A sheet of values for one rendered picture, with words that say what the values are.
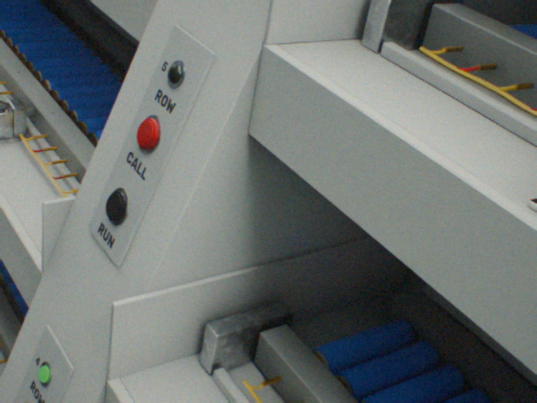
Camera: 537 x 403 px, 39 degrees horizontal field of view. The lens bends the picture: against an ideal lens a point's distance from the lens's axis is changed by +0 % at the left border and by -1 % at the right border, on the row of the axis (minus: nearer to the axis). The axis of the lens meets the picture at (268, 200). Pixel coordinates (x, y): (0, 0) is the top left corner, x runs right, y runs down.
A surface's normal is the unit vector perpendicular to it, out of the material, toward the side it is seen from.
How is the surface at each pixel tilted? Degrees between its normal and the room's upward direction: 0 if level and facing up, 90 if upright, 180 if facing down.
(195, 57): 90
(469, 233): 110
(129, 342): 90
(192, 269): 90
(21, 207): 20
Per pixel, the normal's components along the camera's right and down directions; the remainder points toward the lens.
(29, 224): 0.16, -0.85
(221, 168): 0.55, 0.50
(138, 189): -0.72, -0.13
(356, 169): -0.82, 0.17
